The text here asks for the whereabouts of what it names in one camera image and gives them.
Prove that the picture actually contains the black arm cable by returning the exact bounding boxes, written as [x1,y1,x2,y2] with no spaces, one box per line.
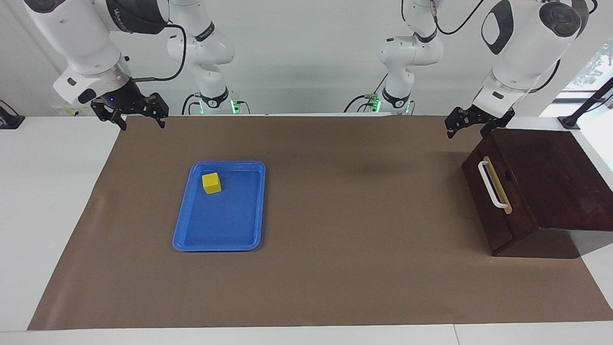
[132,23,187,82]
[431,0,562,94]

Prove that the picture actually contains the black table clamp mount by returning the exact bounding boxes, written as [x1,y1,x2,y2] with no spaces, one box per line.
[0,99,25,130]

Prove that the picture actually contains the dark wooden drawer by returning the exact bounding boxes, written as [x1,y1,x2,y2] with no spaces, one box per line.
[461,129,539,251]

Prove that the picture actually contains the yellow cube block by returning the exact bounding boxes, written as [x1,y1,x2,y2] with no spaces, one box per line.
[202,172,222,195]

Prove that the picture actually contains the black base power cable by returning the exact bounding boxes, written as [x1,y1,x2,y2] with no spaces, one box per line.
[343,94,381,114]
[181,92,202,115]

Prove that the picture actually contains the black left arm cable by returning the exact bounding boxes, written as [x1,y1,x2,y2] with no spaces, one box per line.
[431,0,562,94]

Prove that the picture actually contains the white wall socket box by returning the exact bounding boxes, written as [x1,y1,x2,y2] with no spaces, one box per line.
[54,105,99,117]

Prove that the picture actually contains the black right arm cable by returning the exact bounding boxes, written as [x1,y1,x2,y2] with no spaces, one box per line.
[132,23,187,82]

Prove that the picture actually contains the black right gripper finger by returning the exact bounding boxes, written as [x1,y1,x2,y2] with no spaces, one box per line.
[91,98,127,131]
[139,92,169,128]

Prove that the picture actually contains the brown paper table mat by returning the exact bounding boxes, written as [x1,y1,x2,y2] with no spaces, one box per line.
[27,114,613,331]

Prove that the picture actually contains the dark wooden drawer cabinet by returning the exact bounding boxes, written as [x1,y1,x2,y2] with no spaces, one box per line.
[461,128,613,259]

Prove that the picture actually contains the black pole with base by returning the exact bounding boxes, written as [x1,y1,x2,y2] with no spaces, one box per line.
[558,77,613,130]

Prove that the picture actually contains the window with greenery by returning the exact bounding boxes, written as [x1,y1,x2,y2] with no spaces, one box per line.
[560,41,613,92]

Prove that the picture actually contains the white drawer handle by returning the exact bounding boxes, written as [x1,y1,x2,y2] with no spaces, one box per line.
[477,161,508,209]

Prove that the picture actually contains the blue plastic tray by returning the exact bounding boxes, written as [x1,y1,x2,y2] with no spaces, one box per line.
[172,161,266,253]

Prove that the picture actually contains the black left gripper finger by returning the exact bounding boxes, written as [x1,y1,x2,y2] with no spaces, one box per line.
[444,108,472,139]
[480,109,515,138]

